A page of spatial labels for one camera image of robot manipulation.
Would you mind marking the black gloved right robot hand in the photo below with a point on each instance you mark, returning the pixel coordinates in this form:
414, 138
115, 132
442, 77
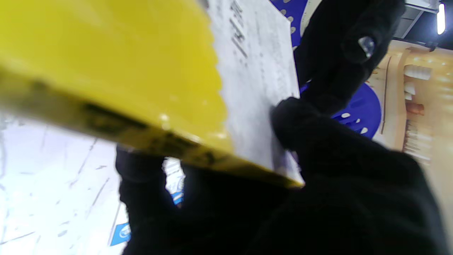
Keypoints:
336, 205

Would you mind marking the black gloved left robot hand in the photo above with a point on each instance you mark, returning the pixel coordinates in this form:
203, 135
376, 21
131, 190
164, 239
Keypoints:
339, 46

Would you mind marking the yellow cover book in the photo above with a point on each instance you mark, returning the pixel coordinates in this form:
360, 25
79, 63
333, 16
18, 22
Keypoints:
159, 78

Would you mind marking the white workbook with blue header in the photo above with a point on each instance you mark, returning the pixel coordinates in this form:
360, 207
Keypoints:
124, 233

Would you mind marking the blue perforated plastic file holder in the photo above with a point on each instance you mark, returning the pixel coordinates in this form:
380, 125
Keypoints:
361, 113

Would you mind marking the bright ceiling light tube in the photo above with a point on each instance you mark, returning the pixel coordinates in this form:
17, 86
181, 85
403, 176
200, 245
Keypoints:
440, 19

